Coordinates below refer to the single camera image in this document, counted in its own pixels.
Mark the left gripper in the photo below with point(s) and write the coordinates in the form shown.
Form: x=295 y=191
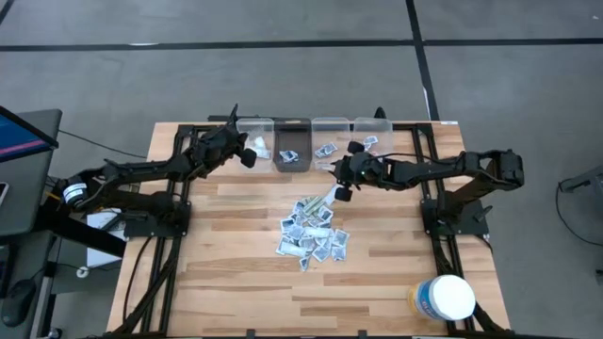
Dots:
x=214 y=148

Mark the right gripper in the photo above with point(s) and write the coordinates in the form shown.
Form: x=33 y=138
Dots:
x=363 y=169

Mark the clear plastic packet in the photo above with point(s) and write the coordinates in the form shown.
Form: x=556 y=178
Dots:
x=324 y=165

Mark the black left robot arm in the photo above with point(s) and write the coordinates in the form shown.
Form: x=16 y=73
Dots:
x=141 y=167

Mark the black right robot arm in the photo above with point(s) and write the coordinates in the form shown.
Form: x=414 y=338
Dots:
x=433 y=172

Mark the white packet green stripes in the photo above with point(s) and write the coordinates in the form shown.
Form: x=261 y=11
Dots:
x=318 y=203
x=307 y=208

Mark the white packet blue mark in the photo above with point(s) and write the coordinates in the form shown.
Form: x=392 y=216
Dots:
x=339 y=253

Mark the crumpled white packet blue print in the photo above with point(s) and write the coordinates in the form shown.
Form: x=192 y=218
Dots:
x=305 y=264

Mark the white lid wipes canister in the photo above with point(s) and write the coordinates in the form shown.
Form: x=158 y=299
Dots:
x=447 y=296

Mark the white paper sheet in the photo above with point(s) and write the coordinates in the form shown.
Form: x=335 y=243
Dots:
x=101 y=221

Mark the black desk support bar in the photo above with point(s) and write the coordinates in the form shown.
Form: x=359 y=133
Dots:
x=85 y=235

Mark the white tape roll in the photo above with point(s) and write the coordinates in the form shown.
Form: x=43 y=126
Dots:
x=78 y=271

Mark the black computer monitor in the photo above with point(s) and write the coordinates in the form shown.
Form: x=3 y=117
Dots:
x=19 y=136

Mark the grey floor stand base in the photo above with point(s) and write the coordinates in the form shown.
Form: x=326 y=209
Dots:
x=586 y=179

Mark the smartphone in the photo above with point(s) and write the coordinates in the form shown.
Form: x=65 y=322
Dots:
x=3 y=193

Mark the black computer mouse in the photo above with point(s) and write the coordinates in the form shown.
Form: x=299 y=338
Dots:
x=19 y=301

